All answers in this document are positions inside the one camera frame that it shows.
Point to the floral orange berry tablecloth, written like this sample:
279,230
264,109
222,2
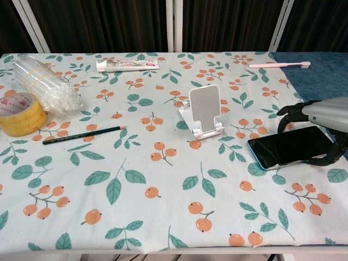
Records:
152,190

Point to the white partition frame post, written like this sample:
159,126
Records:
32,27
174,25
281,25

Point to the black smartphone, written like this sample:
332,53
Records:
288,148

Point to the floral toothpaste tube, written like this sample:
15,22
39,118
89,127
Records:
127,65

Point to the white folding phone stand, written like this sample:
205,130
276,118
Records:
204,108

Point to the pink toothbrush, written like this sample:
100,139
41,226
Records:
272,65

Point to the clear plastic straw bundle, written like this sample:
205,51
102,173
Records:
46,84

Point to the dark green pencil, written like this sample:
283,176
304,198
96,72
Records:
84,135

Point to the black pleated curtain panel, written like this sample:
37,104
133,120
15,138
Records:
11,27
103,25
228,25
318,25

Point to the yellow packing tape roll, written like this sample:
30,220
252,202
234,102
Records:
24,122

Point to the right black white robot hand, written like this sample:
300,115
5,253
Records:
330,111

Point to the blue felt table mat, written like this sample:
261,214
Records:
320,79

